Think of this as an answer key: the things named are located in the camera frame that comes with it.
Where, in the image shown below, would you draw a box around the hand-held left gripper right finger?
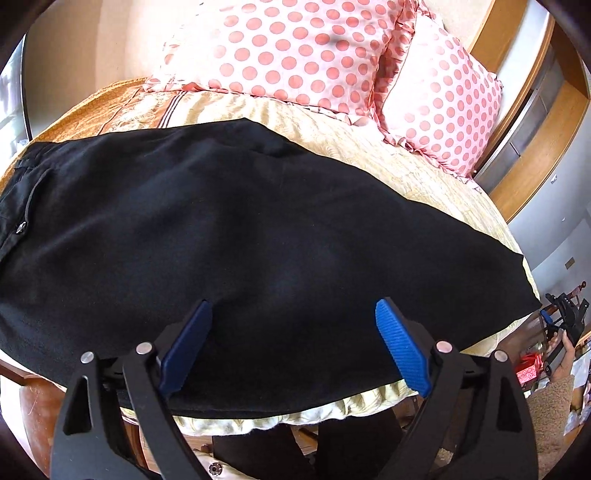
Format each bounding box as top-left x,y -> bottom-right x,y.
374,297 -> 540,480

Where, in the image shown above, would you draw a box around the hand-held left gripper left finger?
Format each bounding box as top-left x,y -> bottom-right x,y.
50,299 -> 214,480

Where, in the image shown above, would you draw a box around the black pants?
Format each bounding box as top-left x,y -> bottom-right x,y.
0,117 -> 544,422

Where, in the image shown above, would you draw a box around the person's right forearm beige sleeve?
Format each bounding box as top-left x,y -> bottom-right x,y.
526,373 -> 579,479

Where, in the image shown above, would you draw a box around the person's right hand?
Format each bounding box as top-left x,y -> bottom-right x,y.
556,329 -> 579,371

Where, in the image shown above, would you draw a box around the red box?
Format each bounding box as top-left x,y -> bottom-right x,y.
514,353 -> 544,385

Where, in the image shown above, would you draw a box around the person's right leg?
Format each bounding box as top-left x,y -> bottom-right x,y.
316,406 -> 419,480

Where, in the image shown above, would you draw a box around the person's leg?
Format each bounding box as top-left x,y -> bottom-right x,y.
211,424 -> 303,480
316,406 -> 419,480

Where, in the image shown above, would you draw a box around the person's left leg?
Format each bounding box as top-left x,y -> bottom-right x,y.
211,424 -> 303,480

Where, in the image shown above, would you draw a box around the wooden headboard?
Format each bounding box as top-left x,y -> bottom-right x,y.
464,0 -> 591,227

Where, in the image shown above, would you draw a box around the cream orange patterned bed sheet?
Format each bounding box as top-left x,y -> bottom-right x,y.
0,76 -> 544,438

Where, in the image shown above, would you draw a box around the small pink polka-dot pillow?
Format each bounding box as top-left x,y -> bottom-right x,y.
376,8 -> 505,182

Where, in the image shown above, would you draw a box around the window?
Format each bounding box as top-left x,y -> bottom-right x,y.
0,46 -> 29,145

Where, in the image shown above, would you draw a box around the large pink polka-dot pillow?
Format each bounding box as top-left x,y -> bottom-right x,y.
143,0 -> 420,128

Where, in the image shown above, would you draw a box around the wooden bed frame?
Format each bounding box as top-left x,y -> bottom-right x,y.
0,359 -> 149,477

